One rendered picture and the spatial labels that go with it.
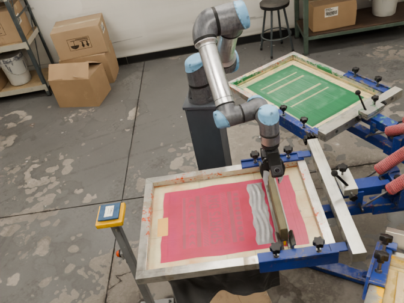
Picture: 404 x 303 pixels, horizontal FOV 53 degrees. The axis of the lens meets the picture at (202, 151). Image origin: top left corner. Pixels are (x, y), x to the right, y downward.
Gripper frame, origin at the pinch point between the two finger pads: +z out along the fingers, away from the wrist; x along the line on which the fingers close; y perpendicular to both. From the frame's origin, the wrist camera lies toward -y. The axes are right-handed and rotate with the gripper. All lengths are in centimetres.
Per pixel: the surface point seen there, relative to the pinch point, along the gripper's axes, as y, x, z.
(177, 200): 14.8, 43.9, 16.5
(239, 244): -15.9, 17.5, 16.6
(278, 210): -9.9, 0.1, 5.8
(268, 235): -14.1, 5.3, 15.8
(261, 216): -2.8, 6.2, 15.9
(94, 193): 136, 136, 112
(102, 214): 11, 80, 16
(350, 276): 21, -47, 106
